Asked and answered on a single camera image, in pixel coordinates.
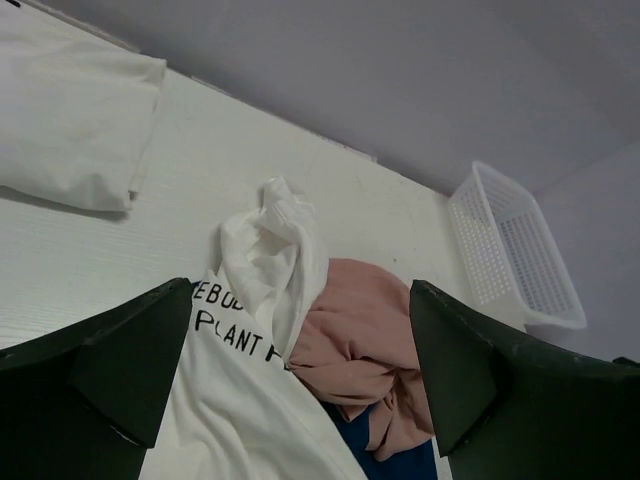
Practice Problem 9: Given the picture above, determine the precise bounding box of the white printed t shirt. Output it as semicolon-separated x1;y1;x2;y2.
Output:
141;177;364;479

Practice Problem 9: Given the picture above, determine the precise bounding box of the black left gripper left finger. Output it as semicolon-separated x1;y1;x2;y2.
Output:
1;278;193;479

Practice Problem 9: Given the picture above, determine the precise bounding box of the blue t shirt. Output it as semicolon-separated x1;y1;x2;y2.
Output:
321;402;438;480

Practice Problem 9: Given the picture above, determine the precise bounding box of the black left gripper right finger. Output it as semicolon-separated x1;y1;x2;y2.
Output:
410;280;639;479

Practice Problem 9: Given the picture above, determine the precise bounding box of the folded white t shirt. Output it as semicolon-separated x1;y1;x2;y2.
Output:
1;1;167;212

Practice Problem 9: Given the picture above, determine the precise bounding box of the pink t shirt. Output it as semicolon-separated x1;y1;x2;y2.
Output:
288;258;434;462

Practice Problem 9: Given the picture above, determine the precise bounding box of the white plastic basket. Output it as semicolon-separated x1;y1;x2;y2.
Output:
447;161;587;330

